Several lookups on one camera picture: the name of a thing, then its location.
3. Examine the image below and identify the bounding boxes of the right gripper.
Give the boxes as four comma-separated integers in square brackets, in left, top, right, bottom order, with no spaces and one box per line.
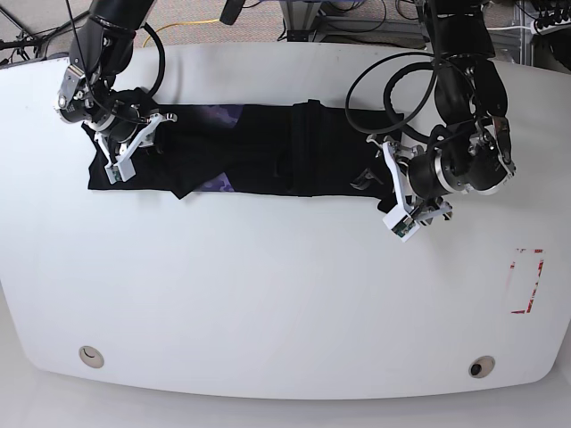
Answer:
[104,118,145,154]

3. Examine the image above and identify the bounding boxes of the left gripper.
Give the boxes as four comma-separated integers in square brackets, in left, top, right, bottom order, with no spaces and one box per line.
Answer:
[408,152,449,200]

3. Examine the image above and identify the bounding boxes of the black T-shirt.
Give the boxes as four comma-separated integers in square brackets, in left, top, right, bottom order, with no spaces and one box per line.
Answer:
[88,89,396,212]

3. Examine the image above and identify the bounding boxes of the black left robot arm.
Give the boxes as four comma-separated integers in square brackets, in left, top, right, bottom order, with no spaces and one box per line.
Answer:
[408,1,516,200]

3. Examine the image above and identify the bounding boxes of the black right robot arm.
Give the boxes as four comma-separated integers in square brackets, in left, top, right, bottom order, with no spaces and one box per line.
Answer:
[56,1,166,156]

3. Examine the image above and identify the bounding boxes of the black tripod stand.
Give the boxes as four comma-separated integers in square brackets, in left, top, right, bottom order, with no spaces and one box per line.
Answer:
[1,0,91,62]

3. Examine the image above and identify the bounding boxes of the red tape rectangle marking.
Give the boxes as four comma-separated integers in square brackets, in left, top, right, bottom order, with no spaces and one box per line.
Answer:
[506,248,545,315]

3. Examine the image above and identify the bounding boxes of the white power strip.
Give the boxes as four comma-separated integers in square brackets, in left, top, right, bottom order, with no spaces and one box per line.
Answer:
[530,15,570,35]

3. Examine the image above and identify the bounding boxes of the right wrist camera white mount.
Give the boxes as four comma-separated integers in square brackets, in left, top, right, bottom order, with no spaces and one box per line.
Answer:
[87,111,178,185]

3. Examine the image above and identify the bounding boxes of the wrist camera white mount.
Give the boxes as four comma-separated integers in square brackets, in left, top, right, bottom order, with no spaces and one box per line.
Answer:
[365,133,456,244]
[87,111,178,185]

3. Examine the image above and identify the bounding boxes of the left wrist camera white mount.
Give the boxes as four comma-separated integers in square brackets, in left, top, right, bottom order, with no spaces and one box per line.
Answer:
[365,133,456,244]

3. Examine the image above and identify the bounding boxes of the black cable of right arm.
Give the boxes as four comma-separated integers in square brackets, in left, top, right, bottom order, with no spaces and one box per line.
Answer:
[140,21,167,102]

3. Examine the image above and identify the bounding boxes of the white cable on floor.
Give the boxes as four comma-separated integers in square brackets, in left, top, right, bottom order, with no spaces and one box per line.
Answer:
[423,20,451,51]

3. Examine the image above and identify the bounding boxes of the yellow cable on floor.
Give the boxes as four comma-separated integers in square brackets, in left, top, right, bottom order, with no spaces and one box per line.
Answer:
[142,17,223,48]

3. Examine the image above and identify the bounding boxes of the aluminium frame post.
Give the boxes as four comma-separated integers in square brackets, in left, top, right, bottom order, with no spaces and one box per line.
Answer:
[278,1,323,42]

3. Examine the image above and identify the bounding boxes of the right table cable grommet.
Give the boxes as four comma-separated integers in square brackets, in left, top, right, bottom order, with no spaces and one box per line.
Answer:
[468,356,495,379]

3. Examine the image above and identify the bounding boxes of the table cable grommet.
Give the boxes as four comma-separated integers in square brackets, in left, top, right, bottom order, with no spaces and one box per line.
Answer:
[468,356,495,379]
[79,346,104,369]

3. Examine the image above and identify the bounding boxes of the left table cable grommet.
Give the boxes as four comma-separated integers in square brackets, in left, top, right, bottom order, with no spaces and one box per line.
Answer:
[79,346,104,369]

